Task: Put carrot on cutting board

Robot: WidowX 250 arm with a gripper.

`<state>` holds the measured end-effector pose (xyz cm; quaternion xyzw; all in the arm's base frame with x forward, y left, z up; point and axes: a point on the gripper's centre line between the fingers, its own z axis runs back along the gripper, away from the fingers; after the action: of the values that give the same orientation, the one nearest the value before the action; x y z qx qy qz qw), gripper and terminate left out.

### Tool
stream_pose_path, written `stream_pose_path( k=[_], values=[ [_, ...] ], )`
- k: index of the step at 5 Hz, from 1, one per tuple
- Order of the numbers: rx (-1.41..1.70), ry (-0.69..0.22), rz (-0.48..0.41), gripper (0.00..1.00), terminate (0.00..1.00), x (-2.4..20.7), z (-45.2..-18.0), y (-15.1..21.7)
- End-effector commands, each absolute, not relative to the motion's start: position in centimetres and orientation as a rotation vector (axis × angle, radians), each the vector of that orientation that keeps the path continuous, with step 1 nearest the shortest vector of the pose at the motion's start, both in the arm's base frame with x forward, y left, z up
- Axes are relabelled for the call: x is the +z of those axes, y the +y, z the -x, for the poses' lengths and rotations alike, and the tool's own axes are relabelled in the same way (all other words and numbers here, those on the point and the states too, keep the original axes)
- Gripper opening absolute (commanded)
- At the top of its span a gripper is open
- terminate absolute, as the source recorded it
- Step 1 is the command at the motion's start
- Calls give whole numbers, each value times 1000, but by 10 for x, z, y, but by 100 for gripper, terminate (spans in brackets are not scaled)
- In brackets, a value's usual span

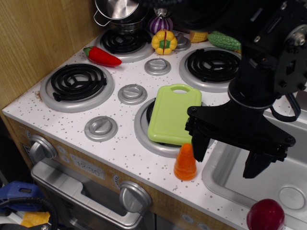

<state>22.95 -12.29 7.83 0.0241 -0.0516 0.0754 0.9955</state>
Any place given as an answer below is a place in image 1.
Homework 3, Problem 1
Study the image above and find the silver oven knob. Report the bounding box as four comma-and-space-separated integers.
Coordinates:
29, 135, 58, 162
119, 180, 152, 213

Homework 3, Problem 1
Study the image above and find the red toy apple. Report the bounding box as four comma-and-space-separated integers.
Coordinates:
247, 199, 285, 230

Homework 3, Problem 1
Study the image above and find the yellow toy bell pepper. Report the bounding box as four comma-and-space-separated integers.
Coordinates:
151, 29, 177, 55

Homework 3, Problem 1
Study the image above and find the yellow cloth lower left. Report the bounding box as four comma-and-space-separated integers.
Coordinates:
21, 211, 50, 228

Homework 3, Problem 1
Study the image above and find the silver oven knob left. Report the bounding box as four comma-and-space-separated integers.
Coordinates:
29, 135, 58, 162

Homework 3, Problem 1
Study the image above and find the blue object with cable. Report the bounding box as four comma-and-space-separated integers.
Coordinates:
0, 181, 45, 212

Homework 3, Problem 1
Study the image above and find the black front right burner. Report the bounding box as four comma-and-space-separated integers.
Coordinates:
146, 99, 202, 146

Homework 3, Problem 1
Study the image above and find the silver oven door handle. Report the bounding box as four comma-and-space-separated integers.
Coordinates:
31, 162, 146, 230

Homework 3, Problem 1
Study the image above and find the silver stovetop knob rear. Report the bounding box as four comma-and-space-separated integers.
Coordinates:
175, 33, 191, 52

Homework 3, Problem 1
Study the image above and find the silver toy sink basin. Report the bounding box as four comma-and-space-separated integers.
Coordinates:
202, 113, 307, 230

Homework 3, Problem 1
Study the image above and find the black cable lower left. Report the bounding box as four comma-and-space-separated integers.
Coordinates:
0, 196, 59, 230

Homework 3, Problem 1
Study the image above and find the orange toy carrot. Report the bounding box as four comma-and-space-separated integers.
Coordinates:
174, 143, 197, 181

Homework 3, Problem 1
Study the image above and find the silver stovetop knob middle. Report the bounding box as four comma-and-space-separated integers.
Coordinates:
118, 84, 147, 105

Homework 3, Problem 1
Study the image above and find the silver stovetop knob front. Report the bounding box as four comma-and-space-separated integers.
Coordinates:
84, 116, 118, 142

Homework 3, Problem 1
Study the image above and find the green plastic cutting board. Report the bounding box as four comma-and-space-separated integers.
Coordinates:
148, 84, 202, 146

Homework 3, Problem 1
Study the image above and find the purple toy onion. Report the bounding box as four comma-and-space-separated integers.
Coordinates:
148, 16, 173, 34

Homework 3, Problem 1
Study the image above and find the silver stovetop knob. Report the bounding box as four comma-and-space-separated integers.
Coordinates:
118, 84, 147, 105
175, 33, 191, 52
84, 116, 118, 142
144, 58, 171, 76

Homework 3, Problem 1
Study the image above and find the black back right burner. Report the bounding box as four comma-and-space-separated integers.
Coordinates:
187, 49, 241, 82

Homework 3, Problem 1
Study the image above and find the green toy bitter gourd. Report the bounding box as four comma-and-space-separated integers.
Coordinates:
207, 31, 241, 51

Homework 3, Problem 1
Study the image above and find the silver stovetop knob back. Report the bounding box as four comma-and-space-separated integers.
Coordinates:
144, 58, 171, 76

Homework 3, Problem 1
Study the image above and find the black front left burner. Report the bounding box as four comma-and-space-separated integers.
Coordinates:
50, 64, 107, 102

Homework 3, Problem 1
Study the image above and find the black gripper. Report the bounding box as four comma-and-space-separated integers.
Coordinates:
186, 100, 295, 179

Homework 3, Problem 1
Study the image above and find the black back left burner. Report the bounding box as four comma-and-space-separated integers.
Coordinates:
98, 30, 152, 54

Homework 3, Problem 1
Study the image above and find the silver metal pot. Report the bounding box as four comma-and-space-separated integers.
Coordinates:
94, 0, 149, 35

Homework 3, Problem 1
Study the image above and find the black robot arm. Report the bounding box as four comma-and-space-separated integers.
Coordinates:
140, 0, 307, 178

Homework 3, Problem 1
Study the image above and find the black burner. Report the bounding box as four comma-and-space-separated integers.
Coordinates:
50, 64, 107, 102
98, 30, 152, 54
146, 99, 202, 146
187, 49, 241, 82

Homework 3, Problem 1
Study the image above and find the silver oven knob right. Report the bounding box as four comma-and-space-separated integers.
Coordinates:
119, 180, 152, 213

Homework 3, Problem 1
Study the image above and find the red toy chili pepper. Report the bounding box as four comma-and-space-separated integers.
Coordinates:
83, 46, 122, 67

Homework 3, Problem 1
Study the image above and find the yellow toy corn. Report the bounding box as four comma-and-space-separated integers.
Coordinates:
189, 32, 209, 43

